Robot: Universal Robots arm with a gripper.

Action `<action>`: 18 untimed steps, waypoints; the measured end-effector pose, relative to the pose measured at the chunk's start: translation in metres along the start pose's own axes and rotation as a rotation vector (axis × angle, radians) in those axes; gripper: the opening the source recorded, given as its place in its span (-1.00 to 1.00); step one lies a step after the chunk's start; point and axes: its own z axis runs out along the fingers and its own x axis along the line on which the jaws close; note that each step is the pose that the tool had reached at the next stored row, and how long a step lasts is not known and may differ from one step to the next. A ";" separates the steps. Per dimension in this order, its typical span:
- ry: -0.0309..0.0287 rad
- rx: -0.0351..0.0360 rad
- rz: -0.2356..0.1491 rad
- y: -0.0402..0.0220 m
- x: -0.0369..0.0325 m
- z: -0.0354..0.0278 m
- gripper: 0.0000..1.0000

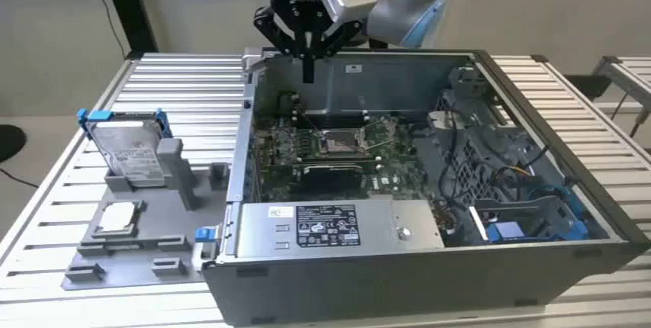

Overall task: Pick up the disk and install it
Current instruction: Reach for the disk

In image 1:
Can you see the CPU socket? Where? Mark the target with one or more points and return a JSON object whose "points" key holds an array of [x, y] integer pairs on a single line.
{"points": [[339, 143]]}

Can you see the black box beyond table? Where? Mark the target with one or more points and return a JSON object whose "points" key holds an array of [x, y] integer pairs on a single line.
{"points": [[584, 85]]}

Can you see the grey metal drive cage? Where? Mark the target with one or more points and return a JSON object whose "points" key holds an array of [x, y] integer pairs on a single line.
{"points": [[430, 164]]}

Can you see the black RAM slot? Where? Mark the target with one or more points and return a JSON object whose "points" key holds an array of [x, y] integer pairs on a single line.
{"points": [[331, 116], [335, 158]]}

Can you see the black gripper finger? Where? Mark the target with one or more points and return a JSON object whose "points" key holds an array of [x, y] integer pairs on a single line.
{"points": [[276, 32], [340, 38]]}

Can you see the blue case latch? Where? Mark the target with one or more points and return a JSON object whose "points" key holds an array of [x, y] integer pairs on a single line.
{"points": [[203, 235]]}

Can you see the grey power supply unit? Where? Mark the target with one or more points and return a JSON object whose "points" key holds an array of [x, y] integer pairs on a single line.
{"points": [[407, 213]]}

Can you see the black graphics card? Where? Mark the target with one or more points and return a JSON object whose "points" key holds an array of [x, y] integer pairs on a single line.
{"points": [[331, 183]]}

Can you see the open black PC case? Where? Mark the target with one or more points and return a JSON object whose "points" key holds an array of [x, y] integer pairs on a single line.
{"points": [[356, 290]]}

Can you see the black upright post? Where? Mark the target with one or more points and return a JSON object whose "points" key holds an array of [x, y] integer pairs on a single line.
{"points": [[130, 7]]}

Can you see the black round chair base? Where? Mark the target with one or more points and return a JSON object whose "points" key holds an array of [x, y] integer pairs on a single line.
{"points": [[10, 141]]}

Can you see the silver CPU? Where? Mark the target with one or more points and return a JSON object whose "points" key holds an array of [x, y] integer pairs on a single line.
{"points": [[118, 218]]}

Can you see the grey parts rack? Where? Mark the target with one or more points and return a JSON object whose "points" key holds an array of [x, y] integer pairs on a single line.
{"points": [[168, 225]]}

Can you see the thin metal locking lever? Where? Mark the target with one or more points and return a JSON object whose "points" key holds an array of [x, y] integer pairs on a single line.
{"points": [[310, 121]]}

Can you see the hard disk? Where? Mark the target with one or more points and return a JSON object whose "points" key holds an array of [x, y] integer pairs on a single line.
{"points": [[130, 152]]}

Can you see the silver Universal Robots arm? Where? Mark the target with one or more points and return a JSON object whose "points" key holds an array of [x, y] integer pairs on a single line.
{"points": [[394, 15]]}

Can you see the green motherboard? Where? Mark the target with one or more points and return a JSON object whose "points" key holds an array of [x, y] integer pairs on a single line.
{"points": [[402, 160]]}

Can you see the empty blue disk carrier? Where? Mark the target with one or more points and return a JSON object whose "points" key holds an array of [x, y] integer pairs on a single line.
{"points": [[503, 233]]}

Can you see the metal slat side table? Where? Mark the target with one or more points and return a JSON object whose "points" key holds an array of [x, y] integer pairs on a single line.
{"points": [[630, 76]]}

